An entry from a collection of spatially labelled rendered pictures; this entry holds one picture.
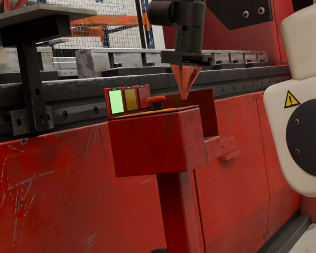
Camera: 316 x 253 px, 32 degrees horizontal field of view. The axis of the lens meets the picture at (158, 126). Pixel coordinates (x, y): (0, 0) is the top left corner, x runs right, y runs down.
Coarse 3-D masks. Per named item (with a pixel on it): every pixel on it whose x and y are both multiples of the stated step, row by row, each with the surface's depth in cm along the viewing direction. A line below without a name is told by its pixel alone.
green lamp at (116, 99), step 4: (112, 92) 113; (116, 92) 115; (120, 92) 116; (112, 96) 113; (116, 96) 114; (120, 96) 116; (112, 100) 113; (116, 100) 114; (120, 100) 116; (112, 104) 113; (116, 104) 114; (120, 104) 116; (112, 108) 112; (116, 108) 114; (120, 108) 115; (112, 112) 112; (116, 112) 114
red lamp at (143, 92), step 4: (140, 88) 124; (144, 88) 126; (140, 92) 124; (144, 92) 126; (140, 96) 124; (144, 96) 126; (140, 100) 124; (144, 100) 125; (140, 104) 124; (144, 104) 125; (148, 104) 127
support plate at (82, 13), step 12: (12, 12) 101; (24, 12) 100; (36, 12) 101; (48, 12) 103; (60, 12) 104; (72, 12) 106; (84, 12) 110; (96, 12) 114; (0, 24) 108; (12, 24) 110; (0, 36) 124
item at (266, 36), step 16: (272, 0) 303; (288, 0) 299; (208, 16) 321; (288, 16) 300; (208, 32) 322; (224, 32) 318; (240, 32) 313; (256, 32) 309; (272, 32) 305; (208, 48) 323; (224, 48) 319; (240, 48) 314; (256, 48) 310; (272, 48) 306; (272, 64) 307; (304, 208) 308
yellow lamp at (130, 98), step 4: (124, 92) 118; (128, 92) 119; (132, 92) 121; (128, 96) 119; (132, 96) 121; (128, 100) 119; (132, 100) 120; (128, 104) 119; (132, 104) 120; (136, 104) 122; (128, 108) 118; (132, 108) 120; (136, 108) 122
